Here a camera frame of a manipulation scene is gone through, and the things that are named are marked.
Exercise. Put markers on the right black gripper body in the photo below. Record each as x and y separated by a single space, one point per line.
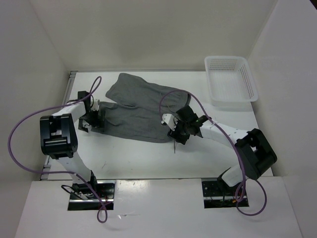
181 133

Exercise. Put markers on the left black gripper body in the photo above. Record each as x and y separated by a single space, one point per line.
91 118

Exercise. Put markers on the grey shorts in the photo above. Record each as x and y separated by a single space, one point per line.
134 112

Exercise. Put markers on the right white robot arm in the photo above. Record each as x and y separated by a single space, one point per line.
254 151

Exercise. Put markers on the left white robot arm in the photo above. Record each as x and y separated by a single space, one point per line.
59 140

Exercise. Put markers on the white plastic basket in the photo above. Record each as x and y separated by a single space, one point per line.
230 79

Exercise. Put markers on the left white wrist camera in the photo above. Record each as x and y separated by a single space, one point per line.
95 105

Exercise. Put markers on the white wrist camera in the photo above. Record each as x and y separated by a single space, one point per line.
95 105
169 120

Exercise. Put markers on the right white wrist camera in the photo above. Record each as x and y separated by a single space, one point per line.
169 120

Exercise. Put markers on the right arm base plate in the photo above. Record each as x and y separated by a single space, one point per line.
216 195

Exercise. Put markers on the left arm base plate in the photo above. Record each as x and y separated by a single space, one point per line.
84 200

